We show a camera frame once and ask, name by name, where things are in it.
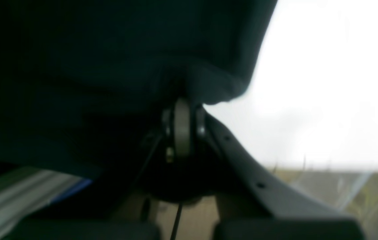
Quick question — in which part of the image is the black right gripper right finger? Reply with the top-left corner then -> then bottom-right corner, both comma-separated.
194,106 -> 365,240

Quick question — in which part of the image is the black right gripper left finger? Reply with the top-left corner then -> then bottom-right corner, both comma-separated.
12,98 -> 191,240

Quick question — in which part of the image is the black T-shirt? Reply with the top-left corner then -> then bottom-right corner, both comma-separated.
0,0 -> 277,178

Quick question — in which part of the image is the aluminium frame rail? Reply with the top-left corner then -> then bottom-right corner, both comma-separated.
0,167 -> 84,239

